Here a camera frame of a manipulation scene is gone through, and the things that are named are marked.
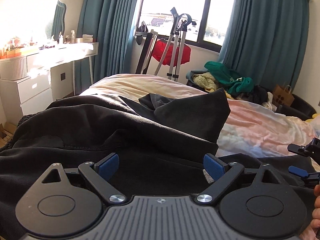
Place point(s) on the black pants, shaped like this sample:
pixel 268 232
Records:
pixel 100 130

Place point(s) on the orange storage box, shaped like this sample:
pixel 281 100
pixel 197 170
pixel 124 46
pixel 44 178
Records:
pixel 17 51

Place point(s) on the white tissue box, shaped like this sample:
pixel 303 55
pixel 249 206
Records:
pixel 85 39

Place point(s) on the red garment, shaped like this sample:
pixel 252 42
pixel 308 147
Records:
pixel 183 55

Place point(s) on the brown paper bag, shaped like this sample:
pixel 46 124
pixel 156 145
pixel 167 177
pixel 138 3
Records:
pixel 283 97

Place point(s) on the black framed window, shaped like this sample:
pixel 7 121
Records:
pixel 162 2

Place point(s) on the dark wall socket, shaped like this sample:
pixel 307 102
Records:
pixel 63 76

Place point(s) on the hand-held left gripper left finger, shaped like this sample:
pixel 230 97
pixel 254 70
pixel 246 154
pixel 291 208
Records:
pixel 108 166

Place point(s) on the garment steamer stand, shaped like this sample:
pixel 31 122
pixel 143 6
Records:
pixel 181 45

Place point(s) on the open cardboard box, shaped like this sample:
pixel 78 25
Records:
pixel 7 133

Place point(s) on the row of cosmetic bottles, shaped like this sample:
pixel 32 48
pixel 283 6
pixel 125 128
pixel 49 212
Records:
pixel 66 38

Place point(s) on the white cloth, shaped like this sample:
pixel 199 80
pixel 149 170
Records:
pixel 271 101

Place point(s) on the pastel pillow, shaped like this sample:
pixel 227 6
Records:
pixel 313 118

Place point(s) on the white ironing board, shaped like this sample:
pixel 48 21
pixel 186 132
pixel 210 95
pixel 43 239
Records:
pixel 147 55

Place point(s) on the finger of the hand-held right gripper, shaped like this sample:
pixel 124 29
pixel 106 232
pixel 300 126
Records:
pixel 298 171
pixel 303 148

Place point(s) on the black clothing pile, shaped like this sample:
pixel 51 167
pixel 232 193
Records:
pixel 258 95

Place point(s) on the pastel bed sheet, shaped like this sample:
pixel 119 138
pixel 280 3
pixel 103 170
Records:
pixel 250 130

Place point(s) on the yellow knit clothing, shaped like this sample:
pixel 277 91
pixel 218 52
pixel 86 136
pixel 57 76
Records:
pixel 205 81

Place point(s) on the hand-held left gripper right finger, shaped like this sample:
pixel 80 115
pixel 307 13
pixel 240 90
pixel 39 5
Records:
pixel 213 167

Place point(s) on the pile of clothes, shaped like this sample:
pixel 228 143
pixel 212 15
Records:
pixel 302 107

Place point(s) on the person's right hand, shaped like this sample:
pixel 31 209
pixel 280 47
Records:
pixel 317 210

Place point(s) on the white vanity desk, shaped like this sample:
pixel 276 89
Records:
pixel 75 51

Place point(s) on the white ribbed container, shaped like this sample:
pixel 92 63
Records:
pixel 13 67

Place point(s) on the wavy framed mirror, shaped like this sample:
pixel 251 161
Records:
pixel 58 20

